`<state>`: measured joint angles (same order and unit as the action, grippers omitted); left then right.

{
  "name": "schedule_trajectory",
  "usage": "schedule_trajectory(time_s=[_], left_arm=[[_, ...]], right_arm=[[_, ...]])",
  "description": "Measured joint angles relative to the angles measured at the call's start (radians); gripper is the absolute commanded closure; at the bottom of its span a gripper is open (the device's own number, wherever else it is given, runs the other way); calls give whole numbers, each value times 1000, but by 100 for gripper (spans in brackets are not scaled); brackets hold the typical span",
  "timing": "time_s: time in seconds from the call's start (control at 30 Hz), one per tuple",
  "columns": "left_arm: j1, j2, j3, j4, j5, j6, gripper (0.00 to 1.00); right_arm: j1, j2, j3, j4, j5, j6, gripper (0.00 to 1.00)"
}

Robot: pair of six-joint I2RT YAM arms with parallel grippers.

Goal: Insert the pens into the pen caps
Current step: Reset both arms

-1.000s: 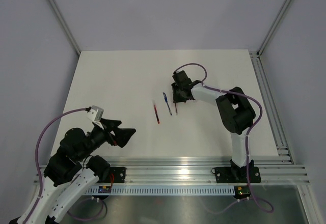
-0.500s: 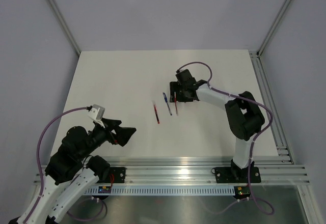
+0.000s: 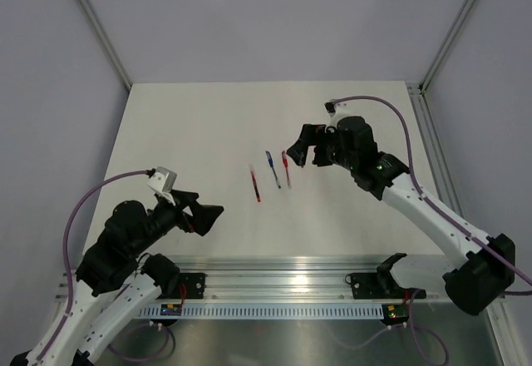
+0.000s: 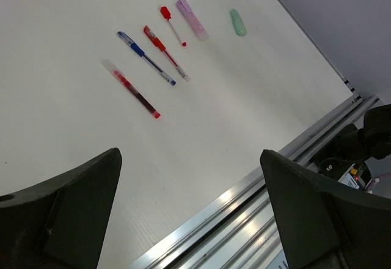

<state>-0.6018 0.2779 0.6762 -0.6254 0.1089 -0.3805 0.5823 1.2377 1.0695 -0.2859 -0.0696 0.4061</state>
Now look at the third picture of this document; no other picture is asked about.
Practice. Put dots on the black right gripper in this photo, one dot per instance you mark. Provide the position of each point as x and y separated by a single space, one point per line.
312 136

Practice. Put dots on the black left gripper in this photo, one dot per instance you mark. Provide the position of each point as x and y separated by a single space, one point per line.
203 215

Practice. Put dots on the red gel pen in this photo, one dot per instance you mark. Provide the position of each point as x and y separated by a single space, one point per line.
286 170

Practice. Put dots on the blue ballpoint pen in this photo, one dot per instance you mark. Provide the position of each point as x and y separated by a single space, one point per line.
271 166

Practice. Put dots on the red marker pen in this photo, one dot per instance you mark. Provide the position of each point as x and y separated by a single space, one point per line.
255 183

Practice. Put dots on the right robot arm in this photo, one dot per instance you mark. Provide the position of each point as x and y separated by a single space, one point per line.
477 267

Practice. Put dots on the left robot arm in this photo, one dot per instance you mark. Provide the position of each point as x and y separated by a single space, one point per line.
111 284

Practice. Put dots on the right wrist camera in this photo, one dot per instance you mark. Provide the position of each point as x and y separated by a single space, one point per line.
336 112

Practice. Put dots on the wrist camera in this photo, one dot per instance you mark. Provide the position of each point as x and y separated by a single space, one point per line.
336 112
161 182

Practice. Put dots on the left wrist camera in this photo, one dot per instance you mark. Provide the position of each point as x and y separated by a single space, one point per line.
161 182

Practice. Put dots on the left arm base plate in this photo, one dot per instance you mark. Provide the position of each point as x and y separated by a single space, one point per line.
191 285

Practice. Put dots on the aluminium rail base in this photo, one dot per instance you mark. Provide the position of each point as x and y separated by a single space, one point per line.
280 279

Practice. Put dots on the white slotted cable duct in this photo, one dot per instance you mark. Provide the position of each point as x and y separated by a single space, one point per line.
263 311

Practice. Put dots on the right side aluminium rail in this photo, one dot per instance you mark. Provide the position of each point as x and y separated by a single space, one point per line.
445 187

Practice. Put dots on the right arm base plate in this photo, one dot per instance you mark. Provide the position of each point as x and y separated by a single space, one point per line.
372 285

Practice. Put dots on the right aluminium frame post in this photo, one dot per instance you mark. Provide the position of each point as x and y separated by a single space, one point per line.
450 39

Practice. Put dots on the aluminium frame post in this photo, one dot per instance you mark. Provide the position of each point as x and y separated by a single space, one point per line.
99 32
450 39

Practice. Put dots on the left aluminium frame post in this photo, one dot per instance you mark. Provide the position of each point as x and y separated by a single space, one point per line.
99 32

